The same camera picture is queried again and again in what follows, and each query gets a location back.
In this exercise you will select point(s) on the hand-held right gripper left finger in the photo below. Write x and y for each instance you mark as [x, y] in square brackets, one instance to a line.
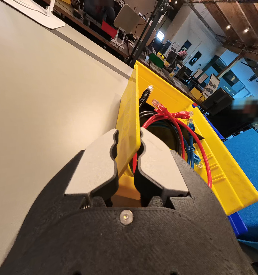
[92, 169]

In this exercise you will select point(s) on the blue plastic bin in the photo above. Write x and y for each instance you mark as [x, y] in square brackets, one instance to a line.
[214, 129]

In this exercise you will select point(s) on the red storage bin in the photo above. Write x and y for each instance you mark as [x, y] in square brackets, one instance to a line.
[108, 29]

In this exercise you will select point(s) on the small instruction poster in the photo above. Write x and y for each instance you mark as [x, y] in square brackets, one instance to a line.
[211, 86]

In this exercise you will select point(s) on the green storage bin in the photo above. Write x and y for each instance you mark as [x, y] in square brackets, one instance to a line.
[156, 60]

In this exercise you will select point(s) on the beige board on stand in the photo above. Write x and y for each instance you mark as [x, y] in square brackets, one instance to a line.
[126, 19]

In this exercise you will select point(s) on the black tripod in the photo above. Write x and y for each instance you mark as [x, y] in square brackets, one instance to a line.
[146, 32]

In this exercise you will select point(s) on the yellow plastic bin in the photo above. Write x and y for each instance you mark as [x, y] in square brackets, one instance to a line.
[227, 176]

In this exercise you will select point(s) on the small yellow bin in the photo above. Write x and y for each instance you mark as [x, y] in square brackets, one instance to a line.
[197, 94]

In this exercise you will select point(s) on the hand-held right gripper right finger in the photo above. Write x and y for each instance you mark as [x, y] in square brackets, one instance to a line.
[161, 169]

